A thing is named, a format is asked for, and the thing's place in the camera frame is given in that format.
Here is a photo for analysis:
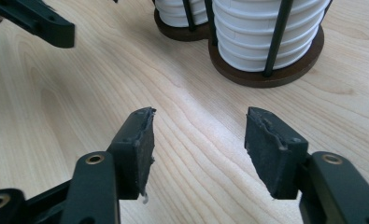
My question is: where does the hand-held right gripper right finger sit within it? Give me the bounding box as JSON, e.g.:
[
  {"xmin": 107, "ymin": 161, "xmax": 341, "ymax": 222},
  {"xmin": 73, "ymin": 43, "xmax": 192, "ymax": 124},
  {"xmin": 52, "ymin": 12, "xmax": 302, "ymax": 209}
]
[{"xmin": 245, "ymin": 106, "xmax": 369, "ymax": 224}]

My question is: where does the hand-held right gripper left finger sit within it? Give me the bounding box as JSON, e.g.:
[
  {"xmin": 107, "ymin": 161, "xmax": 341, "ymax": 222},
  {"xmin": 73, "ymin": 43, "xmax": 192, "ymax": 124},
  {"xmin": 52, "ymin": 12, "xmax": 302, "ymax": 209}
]
[{"xmin": 60, "ymin": 106, "xmax": 157, "ymax": 224}]

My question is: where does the brown wooden cup rack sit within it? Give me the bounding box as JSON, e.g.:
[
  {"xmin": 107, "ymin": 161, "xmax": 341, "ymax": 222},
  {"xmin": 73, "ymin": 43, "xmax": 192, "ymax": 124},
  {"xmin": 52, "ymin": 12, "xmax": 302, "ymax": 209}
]
[{"xmin": 153, "ymin": 0, "xmax": 334, "ymax": 89}]

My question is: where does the white plate stack in rack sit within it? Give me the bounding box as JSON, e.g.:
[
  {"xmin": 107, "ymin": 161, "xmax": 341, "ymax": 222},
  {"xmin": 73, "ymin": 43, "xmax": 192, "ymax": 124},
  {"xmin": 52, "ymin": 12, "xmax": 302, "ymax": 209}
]
[{"xmin": 212, "ymin": 0, "xmax": 332, "ymax": 73}]

